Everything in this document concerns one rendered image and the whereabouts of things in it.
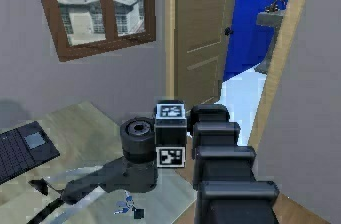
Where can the blue and white band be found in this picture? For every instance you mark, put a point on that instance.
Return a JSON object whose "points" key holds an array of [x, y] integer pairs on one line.
{"points": [[128, 205]]}

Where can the tan room door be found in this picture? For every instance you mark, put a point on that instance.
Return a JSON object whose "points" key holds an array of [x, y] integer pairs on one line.
{"points": [[199, 50]]}

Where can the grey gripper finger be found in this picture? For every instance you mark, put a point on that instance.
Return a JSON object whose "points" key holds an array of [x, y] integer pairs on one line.
{"points": [[46, 210], [39, 186]]}

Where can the grey pedestal sink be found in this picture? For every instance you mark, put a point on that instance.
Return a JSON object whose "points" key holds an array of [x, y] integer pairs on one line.
{"points": [[271, 23]]}

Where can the black open laptop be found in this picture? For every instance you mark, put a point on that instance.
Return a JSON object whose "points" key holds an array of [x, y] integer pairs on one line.
{"points": [[11, 153]]}

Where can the brown framed window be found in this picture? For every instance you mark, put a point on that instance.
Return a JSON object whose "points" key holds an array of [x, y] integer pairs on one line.
{"points": [[104, 23]]}

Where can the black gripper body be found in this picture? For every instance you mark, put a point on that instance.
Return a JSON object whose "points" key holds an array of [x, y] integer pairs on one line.
{"points": [[138, 140]]}

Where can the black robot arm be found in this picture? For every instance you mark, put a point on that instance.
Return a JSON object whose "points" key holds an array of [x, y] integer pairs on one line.
{"points": [[224, 166]]}

